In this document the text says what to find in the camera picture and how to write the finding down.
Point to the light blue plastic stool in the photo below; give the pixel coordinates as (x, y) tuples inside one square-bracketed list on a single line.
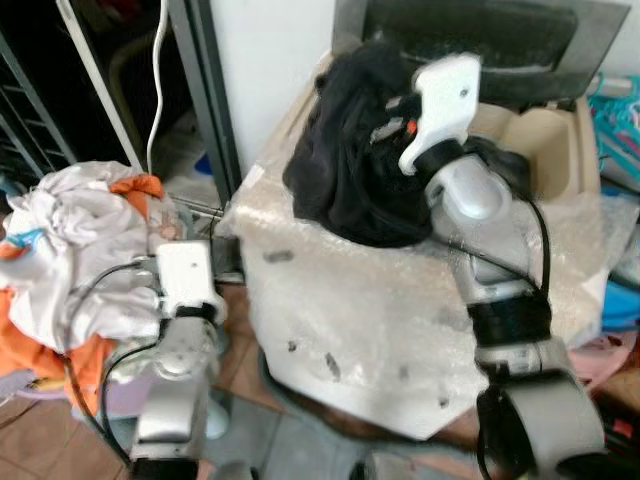
[(216, 415)]

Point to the dark washing machine lid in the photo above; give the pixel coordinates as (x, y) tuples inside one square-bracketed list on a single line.
[(480, 40)]

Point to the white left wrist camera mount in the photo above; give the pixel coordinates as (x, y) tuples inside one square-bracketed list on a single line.
[(187, 275)]

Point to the small orange cloth piece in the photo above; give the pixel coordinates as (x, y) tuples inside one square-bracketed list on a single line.
[(138, 186)]

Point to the teal clothes hangers bunch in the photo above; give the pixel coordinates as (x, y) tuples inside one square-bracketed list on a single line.
[(620, 125)]

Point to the lavender plastic laundry basket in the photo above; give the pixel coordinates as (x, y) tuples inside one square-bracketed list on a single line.
[(120, 398)]

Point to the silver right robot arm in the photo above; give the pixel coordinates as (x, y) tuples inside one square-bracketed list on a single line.
[(490, 215)]

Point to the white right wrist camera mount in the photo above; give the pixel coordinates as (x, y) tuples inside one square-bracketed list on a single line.
[(447, 95)]

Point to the black garment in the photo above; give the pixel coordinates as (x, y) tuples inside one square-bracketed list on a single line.
[(345, 160)]

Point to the pink plastic basin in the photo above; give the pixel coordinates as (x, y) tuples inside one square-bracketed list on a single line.
[(605, 360)]

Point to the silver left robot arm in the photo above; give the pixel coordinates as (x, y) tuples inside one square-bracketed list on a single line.
[(170, 390)]

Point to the blue plastic basin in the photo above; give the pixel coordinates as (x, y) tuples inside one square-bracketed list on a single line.
[(622, 270)]

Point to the dark metal rack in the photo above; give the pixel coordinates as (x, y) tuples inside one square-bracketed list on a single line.
[(22, 110)]

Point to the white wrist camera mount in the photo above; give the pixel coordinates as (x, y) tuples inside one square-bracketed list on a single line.
[(447, 95), (187, 275)]

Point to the dark metal door frame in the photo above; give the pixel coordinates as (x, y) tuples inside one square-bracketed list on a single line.
[(205, 100)]

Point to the white crumpled garment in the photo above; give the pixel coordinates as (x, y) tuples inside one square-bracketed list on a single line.
[(75, 255)]

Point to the beige top-load washing machine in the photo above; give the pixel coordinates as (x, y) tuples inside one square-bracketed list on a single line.
[(350, 310)]

